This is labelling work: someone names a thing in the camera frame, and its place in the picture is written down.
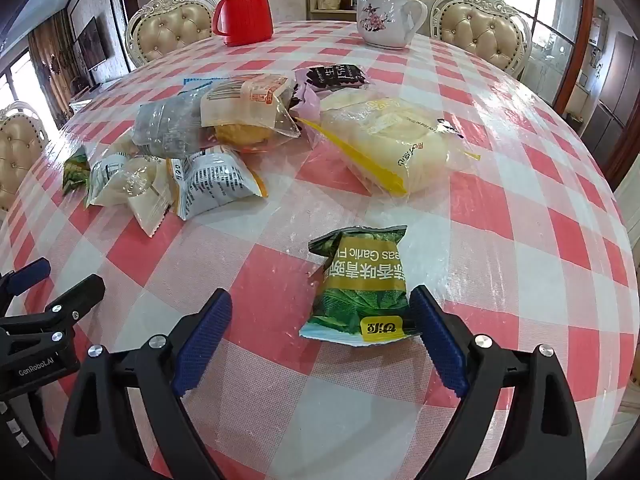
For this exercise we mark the blue cartoon snack packet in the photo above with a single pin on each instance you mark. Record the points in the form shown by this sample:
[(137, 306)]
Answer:
[(192, 81)]

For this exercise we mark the dark brown cabinet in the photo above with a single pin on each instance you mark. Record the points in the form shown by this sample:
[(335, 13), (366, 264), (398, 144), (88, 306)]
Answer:
[(620, 80)]

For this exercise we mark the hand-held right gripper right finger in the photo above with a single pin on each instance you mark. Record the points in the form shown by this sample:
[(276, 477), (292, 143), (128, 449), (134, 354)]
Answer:
[(440, 345)]

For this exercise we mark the bread bag with yellow strip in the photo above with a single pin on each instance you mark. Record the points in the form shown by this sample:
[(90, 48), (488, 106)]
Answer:
[(400, 135)]

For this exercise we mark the black television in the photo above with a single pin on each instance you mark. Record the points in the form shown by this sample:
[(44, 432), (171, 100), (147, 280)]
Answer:
[(92, 45)]

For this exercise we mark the white floral teapot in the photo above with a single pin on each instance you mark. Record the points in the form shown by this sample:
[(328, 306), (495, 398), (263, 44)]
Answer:
[(382, 20)]

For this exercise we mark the brown curtain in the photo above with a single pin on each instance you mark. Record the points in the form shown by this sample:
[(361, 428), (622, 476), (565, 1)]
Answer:
[(50, 55)]

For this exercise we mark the cream packet of round balls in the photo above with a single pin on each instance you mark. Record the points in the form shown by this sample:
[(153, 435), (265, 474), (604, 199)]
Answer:
[(150, 195)]

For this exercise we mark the clear wrapped yellow pastry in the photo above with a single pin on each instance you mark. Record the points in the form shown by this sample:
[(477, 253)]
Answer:
[(240, 105)]

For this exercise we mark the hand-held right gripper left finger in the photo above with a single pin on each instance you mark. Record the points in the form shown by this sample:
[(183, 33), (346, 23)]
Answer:
[(205, 340)]

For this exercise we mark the white packet with black text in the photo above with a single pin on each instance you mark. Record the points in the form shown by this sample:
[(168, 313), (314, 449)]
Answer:
[(220, 180)]

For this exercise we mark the clear grey snack packet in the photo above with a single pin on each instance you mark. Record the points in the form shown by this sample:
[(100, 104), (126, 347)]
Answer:
[(170, 125)]

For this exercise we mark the red thermos jug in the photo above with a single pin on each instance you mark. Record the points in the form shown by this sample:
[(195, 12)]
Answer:
[(245, 10)]

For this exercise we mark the purple and black snack packet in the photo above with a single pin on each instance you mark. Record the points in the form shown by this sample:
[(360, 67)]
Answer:
[(335, 77)]

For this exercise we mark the white packet with green edge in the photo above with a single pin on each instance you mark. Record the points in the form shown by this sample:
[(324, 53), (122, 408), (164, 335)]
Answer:
[(107, 180)]

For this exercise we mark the green pea snack packet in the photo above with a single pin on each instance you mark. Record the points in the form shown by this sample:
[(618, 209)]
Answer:
[(360, 290), (75, 175)]

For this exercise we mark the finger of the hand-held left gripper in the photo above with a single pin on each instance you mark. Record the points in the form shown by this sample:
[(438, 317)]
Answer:
[(30, 272), (75, 300)]

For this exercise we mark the red white checkered tablecloth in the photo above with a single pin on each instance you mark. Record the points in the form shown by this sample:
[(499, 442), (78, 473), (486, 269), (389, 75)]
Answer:
[(500, 210)]

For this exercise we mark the beige tufted chair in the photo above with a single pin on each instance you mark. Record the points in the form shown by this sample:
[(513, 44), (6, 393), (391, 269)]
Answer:
[(480, 30), (167, 30), (17, 150)]

